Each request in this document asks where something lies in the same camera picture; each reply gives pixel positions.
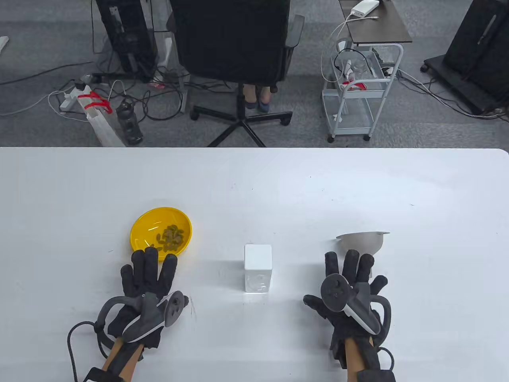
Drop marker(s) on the white power strip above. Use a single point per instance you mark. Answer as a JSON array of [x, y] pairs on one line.
[[68, 101]]

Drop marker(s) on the black office chair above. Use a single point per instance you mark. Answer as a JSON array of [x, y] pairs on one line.
[[230, 39]]

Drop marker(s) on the black computer tower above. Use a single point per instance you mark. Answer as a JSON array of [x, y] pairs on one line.
[[127, 32]]

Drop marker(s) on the white object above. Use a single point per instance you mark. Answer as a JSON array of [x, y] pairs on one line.
[[3, 41]]

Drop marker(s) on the black wheeled equipment stand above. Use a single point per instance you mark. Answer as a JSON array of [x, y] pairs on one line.
[[477, 39]]

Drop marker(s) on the black right wrist sensor pack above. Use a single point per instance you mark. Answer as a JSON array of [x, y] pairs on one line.
[[375, 376]]

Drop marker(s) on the black left wrist sensor pack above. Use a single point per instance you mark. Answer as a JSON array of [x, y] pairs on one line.
[[97, 375]]

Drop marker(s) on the person's left forearm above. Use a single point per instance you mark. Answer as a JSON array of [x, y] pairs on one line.
[[119, 364]]

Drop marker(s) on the grey hand controller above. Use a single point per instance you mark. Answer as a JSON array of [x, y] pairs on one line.
[[149, 314], [334, 292]]

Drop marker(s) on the blue shoe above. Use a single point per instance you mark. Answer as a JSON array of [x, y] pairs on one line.
[[264, 106], [250, 105]]

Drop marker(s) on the person's right forearm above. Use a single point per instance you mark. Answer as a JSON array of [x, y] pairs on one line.
[[354, 358]]

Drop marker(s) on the brown side table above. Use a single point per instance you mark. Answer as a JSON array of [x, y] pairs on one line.
[[381, 28]]

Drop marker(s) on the white power bank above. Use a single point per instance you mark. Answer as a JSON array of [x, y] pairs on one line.
[[365, 8]]

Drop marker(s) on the small red object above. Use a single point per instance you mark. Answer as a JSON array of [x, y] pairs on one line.
[[158, 84]]

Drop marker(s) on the white square jar lid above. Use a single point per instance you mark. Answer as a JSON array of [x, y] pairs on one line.
[[257, 256]]

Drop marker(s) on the grey plastic funnel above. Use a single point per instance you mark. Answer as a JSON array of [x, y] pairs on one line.
[[364, 240]]

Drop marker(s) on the black wrist sensor pack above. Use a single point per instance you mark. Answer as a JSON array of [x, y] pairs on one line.
[[375, 376], [97, 375]]

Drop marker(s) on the black water bottle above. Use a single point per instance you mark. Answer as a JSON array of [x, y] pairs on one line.
[[129, 125]]

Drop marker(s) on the person's left hand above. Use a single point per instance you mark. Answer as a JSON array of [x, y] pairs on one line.
[[147, 274]]

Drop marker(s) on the yellow plastic bowl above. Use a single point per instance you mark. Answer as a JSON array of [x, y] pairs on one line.
[[147, 227]]

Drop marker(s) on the person's right hand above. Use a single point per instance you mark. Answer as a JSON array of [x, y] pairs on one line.
[[352, 264]]

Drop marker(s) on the white rolling cart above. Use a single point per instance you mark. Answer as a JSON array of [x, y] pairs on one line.
[[358, 94]]

